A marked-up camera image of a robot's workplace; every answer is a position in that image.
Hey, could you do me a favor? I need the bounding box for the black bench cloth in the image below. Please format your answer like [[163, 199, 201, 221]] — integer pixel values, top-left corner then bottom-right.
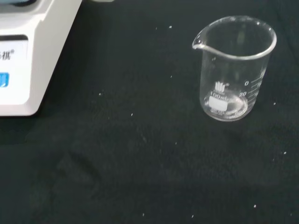
[[0, 0, 299, 224]]

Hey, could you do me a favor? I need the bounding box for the white electronic balance steel pan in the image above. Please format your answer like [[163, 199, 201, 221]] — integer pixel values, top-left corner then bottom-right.
[[0, 0, 83, 117]]

